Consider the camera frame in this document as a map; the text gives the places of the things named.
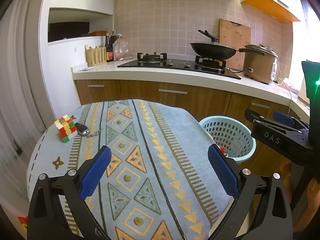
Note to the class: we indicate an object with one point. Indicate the black frying pan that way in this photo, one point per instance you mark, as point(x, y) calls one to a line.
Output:
point(217, 51)

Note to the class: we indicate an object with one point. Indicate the black car key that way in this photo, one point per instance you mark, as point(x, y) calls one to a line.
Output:
point(82, 129)

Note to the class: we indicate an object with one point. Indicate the dark soy sauce bottle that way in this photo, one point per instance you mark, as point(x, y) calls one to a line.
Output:
point(109, 49)

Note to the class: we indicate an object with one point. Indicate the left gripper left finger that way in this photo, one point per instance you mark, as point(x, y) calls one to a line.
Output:
point(46, 219)

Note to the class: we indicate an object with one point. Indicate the pan lid with handle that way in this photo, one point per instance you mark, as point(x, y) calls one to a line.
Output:
point(207, 34)

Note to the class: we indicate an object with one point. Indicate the woven utensil basket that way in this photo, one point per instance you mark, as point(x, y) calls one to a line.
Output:
point(95, 56)

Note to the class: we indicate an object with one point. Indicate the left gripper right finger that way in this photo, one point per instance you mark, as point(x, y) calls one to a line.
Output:
point(273, 218)

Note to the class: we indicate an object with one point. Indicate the clear plastic bag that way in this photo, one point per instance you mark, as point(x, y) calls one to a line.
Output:
point(121, 50)

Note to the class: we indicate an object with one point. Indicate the black gas stove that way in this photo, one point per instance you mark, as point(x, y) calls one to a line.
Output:
point(200, 64)

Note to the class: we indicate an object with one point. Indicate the wooden cutting board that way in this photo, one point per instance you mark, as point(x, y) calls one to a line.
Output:
point(234, 35)

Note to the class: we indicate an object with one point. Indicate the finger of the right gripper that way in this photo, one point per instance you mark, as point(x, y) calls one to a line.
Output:
point(261, 122)
point(289, 121)

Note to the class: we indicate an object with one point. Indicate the rubik's cube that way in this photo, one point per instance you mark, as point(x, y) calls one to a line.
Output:
point(66, 128)

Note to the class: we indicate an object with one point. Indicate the light blue trash basket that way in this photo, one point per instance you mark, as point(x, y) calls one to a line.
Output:
point(233, 138)

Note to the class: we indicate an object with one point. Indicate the brown rice cooker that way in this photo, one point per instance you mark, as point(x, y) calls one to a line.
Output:
point(260, 63)

